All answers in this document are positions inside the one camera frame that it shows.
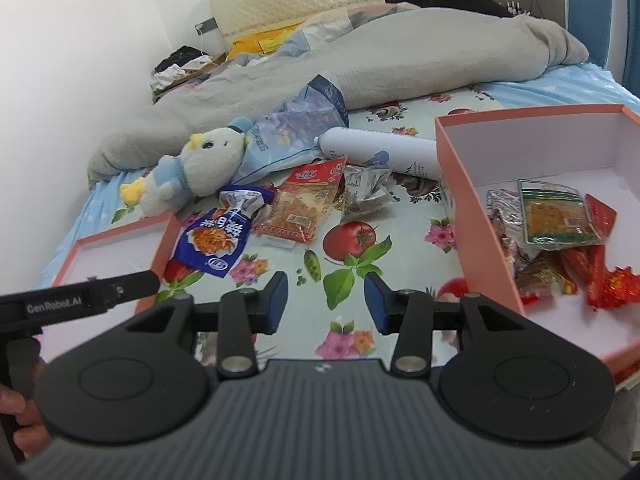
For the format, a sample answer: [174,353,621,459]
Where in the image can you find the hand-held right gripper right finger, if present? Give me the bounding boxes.
[364,272,521,376]

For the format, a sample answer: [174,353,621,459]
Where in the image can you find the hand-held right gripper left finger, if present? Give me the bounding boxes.
[125,271,290,380]

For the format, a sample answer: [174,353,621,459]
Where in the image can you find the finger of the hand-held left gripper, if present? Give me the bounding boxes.
[95,270,162,312]

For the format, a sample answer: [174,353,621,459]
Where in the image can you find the blue snack packet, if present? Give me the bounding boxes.
[172,186,266,278]

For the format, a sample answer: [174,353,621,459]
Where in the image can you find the orange snack packet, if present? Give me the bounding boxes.
[254,157,348,246]

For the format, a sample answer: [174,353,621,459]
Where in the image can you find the silver crinkled packet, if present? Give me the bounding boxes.
[340,164,396,223]

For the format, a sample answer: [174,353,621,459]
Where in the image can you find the green snack packet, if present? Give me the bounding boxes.
[517,179,603,251]

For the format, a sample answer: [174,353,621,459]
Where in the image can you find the red sausage stick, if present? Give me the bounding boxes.
[560,247,591,281]
[585,242,608,311]

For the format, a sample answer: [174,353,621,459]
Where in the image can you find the pink cardboard box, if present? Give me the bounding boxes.
[434,104,640,386]

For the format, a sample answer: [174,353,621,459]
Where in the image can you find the red crinkled wrapper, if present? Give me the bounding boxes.
[602,265,640,308]

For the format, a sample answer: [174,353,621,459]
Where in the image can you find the red snack packet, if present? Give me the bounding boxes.
[584,194,620,246]

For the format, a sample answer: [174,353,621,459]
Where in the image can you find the person's left hand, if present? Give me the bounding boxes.
[0,384,53,458]

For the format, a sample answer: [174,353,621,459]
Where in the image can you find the pink box lid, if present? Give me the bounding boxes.
[39,211,182,361]

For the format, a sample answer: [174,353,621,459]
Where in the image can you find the floral bed sheet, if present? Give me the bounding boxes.
[112,85,506,366]

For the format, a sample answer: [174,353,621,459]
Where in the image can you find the duck plush toy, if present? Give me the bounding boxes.
[120,117,251,217]

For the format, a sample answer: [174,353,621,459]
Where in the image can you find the white spray bottle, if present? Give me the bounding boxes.
[314,127,443,181]

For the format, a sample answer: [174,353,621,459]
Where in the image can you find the pale blue crinkled bag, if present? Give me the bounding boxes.
[232,74,351,186]

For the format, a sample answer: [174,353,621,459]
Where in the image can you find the pile of clothes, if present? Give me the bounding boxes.
[152,46,206,92]

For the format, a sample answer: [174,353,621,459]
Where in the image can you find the grey duvet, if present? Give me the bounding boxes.
[87,7,590,188]

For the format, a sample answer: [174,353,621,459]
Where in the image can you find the yellow pillow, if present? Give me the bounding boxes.
[227,24,306,61]

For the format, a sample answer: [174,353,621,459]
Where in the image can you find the blue chair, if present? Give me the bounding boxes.
[567,0,613,71]

